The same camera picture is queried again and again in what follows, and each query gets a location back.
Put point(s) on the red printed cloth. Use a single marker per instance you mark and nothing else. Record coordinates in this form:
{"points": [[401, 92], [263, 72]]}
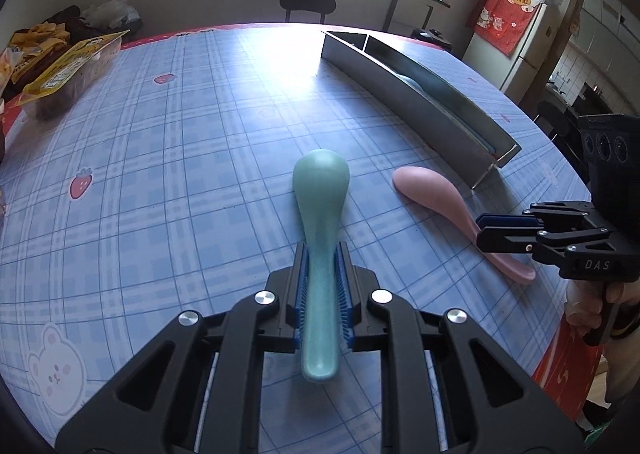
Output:
{"points": [[507, 19]]}

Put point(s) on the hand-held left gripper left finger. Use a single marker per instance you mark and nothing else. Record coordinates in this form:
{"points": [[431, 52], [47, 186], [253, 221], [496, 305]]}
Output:
{"points": [[301, 304]]}

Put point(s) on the dark clothing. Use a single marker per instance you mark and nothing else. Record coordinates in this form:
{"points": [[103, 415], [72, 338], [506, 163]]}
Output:
{"points": [[70, 17]]}

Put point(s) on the food pack yellow label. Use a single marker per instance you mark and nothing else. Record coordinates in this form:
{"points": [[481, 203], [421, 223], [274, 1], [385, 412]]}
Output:
{"points": [[70, 69]]}

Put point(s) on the pink spoon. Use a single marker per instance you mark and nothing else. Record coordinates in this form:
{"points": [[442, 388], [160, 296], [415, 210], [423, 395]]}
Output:
{"points": [[430, 191]]}

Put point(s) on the person's right hand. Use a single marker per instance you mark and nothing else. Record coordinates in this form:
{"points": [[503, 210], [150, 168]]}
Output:
{"points": [[580, 309]]}

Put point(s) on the blue plaid table mat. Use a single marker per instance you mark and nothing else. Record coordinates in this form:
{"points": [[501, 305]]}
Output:
{"points": [[175, 184]]}

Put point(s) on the white plastic bag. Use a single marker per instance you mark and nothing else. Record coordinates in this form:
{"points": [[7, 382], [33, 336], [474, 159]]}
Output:
{"points": [[110, 12]]}

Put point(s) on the green spoon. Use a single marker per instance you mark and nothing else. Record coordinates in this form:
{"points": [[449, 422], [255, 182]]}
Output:
{"points": [[320, 194]]}

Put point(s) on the yellow snack bags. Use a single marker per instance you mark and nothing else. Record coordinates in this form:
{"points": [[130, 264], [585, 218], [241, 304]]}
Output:
{"points": [[40, 42]]}

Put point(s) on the stainless steel utensil tray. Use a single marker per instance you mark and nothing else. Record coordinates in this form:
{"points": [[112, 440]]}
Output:
{"points": [[430, 114]]}

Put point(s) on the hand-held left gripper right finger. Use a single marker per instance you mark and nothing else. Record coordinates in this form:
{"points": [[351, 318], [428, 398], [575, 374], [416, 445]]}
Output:
{"points": [[345, 304]]}

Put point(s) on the black round back chair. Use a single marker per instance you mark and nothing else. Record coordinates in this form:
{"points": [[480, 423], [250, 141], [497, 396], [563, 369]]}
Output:
{"points": [[307, 0]]}

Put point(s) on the white refrigerator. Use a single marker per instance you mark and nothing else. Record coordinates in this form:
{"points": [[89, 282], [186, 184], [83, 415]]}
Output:
{"points": [[530, 64]]}

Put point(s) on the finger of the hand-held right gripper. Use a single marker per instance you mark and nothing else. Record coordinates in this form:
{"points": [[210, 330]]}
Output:
{"points": [[505, 220], [505, 239]]}

